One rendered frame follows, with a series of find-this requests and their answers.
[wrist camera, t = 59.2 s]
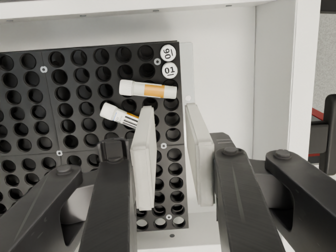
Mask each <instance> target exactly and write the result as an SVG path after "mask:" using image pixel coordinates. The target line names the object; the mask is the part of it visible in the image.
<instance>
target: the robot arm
mask: <svg viewBox="0 0 336 252"><path fill-rule="evenodd" d="M184 106H185V126H186V146H187V151H188V157H189V162H190V167H191V172H192V177H193V182H194V187H195V192H196V197H197V202H198V205H200V206H201V207H210V206H213V204H215V203H216V221H217V222H218V228H219V237H220V246H221V252H286V250H285V248H284V245H283V243H282V240H281V238H280V235H279V233H278V231H279V232H280V233H281V235H282V236H283V237H284V238H285V240H286V241H287V242H288V243H289V245H290V246H291V247H292V248H293V250H294V251H295V252H336V180H334V179H333V178H331V177H330V176H329V175H327V174H326V173H324V172H323V171H321V170H320V169H318V168H317V167H316V166H314V165H313V164H311V163H310V162H308V161H307V160H305V159H304V158H302V157H301V156H300V155H298V154H296V153H294V152H292V151H288V150H286V149H284V150H283V149H279V150H272V151H269V152H267V153H266V155H265V160H257V159H250V158H248V155H247V153H246V152H245V150H243V149H241V148H237V147H236V146H235V144H234V143H233V141H232V140H231V138H230V136H229V135H228V134H226V133H224V132H213V133H209V131H208V129H207V126H206V124H205V122H204V119H203V117H202V115H201V113H200V110H199V108H198V106H197V104H195V103H187V104H186V105H184ZM97 149H98V156H99V166H98V169H97V170H94V171H90V172H85V173H82V169H81V167H80V166H78V165H74V164H64V165H60V166H58V167H56V168H54V169H52V170H51V171H50V172H48V173H47V174H46V175H45V176H44V177H43V178H42V179H41V180H40V181H39V182H38V183H37V184H36V185H34V186H33V187H32V188H31V189H30V190H29V191H28V192H27V193H26V194H25V195H24V196H23V197H22V198H20V199H19V200H18V201H17V202H16V203H15V204H14V205H13V206H12V207H11V208H10V209H9V210H7V211H6V212H5V213H4V214H3V215H2V216H1V217H0V252H75V250H76V248H77V246H78V245H79V243H80V245H79V250H78V252H138V248H137V212H136V209H139V211H148V210H152V208H154V199H155V180H156V162H157V140H156V128H155V116H154V108H153V107H152V106H143V108H141V111H140V115H139V118H138V122H137V126H136V129H135V133H134V137H133V139H125V138H121V137H113V138H108V139H104V140H102V141H100V142H99V143H98V144H97ZM215 194H216V198H215ZM135 201H136V203H135Z"/></svg>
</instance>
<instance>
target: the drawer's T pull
mask: <svg viewBox="0 0 336 252"><path fill-rule="evenodd" d="M308 154H320V155H319V166H318V168H319V169H320V170H321V171H323V172H324V173H325V174H327V175H328V176H333V175H335V174H336V94H329V95H328V96H327V97H326V98H325V103H324V113H323V121H322V120H320V121H311V124H310V136H309V148H308Z"/></svg>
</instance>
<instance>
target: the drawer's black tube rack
mask: <svg viewBox="0 0 336 252"><path fill-rule="evenodd" d="M167 42H177V40H167V41H153V42H138V43H123V44H109V45H94V46H79V47H65V48H50V49H35V50H21V51H6V52H0V217H1V216H2V215H3V214H4V213H5V212H6V211H8V210H9V209H10V208H11V207H12V206H13V205H14V204H15V203H16V202H17V201H18V200H19V199H20V198H22V197H23V196H24V195H25V194H26V193H27V192H28V191H29V190H30V189H31V188H32V187H33V186H35V185H36V184H37V183H38V182H39V181H40V180H41V179H42V178H43V177H44V176H45V175H46V174H47V173H49V172H50V171H51V170H53V169H55V168H57V167H59V166H61V165H78V166H80V168H81V172H82V173H87V172H91V171H95V170H97V169H98V168H99V164H100V160H99V153H98V147H97V144H98V143H99V142H100V141H102V140H105V139H110V138H125V139H133V138H134V134H135V131H136V129H134V128H131V127H129V126H126V125H124V124H121V123H119V122H116V121H114V120H109V119H106V118H104V117H101V116H100V113H101V110H102V107H103V105H104V103H108V104H111V105H113V106H116V107H117V108H118V109H121V110H123V111H125V112H128V113H130V114H133V115H135V116H138V117H139V116H140V112H141V109H142V108H143V106H151V107H152V108H153V110H154V122H155V134H156V146H157V153H156V172H155V190H154V207H152V208H151V210H141V211H140V210H139V208H137V205H136V201H135V207H136V222H137V221H138V220H145V221H146V222H147V225H145V226H139V225H137V224H136V230H137V232H149V231H163V230H170V221H169V220H170V219H171V218H172V216H171V215H170V214H169V207H168V194H167V180H166V167H165V153H164V149H165V148H166V147H167V146H182V145H185V144H170V145H167V144H166V143H164V140H163V126H162V113H161V99H160V98H157V97H148V96H138V95H121V94H120V93H119V87H120V81H121V80H129V81H135V82H140V83H150V84H159V72H158V65H160V64H161V60H160V59H159V58H157V45H156V43H167ZM156 219H164V220H165V223H164V224H163V225H157V224H156V223H155V220H156Z"/></svg>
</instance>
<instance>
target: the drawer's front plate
mask: <svg viewBox="0 0 336 252"><path fill-rule="evenodd" d="M320 8H321V0H276V1H272V2H268V3H264V4H260V5H256V6H255V52H254V98H253V144H252V159H253V160H263V161H265V160H266V153H268V152H270V151H274V150H288V151H290V152H294V153H296V154H298V155H299V156H301V157H302V158H304V159H305V160H307V161H308V154H309V142H310V129H311V117H312V105H313V93H314V81H315V69H316V57H317V44H318V32H319V20H320ZM277 231H278V230H277ZM278 233H279V236H280V238H281V241H282V243H283V246H284V248H285V251H286V252H295V251H294V250H293V248H292V247H291V246H290V245H289V243H288V242H287V241H286V240H285V238H284V237H283V236H282V235H281V233H280V232H279V231H278Z"/></svg>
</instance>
